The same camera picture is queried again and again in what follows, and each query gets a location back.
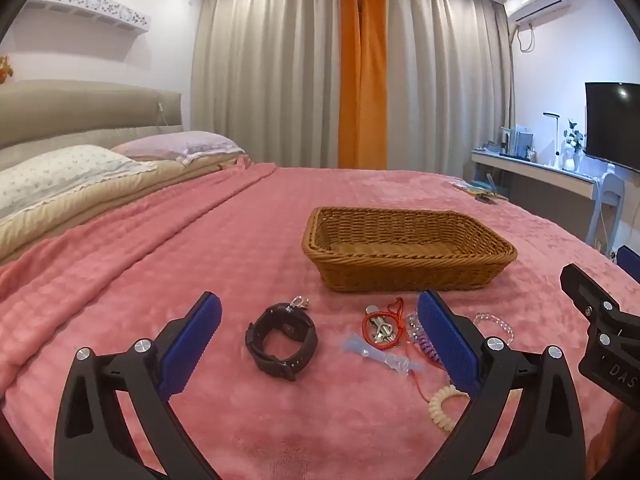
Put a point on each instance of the beige curtain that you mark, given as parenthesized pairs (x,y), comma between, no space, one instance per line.
(265,75)
(445,85)

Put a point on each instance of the black wrist watch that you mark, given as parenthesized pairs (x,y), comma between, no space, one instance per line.
(260,347)

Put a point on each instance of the silver metal hair clip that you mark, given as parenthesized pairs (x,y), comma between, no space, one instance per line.
(382,329)

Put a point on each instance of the white desk lamp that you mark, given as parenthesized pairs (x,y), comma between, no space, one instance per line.
(556,135)

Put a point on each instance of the pale pink pillow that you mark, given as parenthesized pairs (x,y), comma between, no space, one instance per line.
(175,144)

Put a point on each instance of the books on desk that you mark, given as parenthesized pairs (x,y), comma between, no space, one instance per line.
(520,141)

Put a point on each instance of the pink fleece blanket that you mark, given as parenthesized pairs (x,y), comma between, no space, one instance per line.
(150,285)

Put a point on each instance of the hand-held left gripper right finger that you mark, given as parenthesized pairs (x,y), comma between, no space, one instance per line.
(447,340)

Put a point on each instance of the brown wicker basket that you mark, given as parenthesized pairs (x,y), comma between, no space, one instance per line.
(400,267)

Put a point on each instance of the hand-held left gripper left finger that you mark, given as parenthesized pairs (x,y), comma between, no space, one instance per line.
(192,340)

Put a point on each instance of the white decorated wall shelf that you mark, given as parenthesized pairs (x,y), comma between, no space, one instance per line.
(85,7)

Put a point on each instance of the beige quilt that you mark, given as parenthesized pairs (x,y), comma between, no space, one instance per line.
(125,192)

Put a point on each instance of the small silver pendant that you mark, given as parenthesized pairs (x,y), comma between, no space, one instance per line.
(299,303)

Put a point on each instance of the booklets on bed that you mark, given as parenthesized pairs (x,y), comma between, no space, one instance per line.
(480,191)

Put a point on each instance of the white desk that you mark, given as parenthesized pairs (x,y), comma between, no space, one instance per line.
(540,172)

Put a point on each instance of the beige padded headboard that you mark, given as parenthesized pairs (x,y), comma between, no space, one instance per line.
(75,110)

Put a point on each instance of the white floral pillow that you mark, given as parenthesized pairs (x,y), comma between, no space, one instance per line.
(60,172)

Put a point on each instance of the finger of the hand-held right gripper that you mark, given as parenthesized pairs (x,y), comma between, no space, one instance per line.
(630,259)
(585,290)

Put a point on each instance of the orange flower decoration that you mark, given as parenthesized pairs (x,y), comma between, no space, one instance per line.
(5,67)

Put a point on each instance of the small potted plant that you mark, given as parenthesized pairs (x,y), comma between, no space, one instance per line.
(574,137)

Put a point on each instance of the light blue chair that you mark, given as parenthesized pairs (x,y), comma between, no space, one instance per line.
(611,195)

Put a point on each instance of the orange curtain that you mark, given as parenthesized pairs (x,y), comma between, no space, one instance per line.
(362,85)

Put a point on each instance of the black television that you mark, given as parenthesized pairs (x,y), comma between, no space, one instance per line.
(612,120)

